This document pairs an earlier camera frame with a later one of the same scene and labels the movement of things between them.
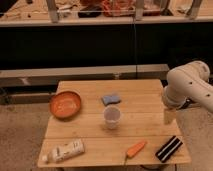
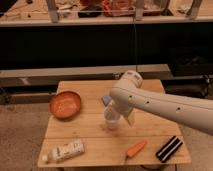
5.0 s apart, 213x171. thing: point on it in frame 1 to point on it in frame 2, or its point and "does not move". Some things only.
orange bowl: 65,105 does not move
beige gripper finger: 170,116 to 131,117
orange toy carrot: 136,148 does not move
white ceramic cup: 112,116 does not move
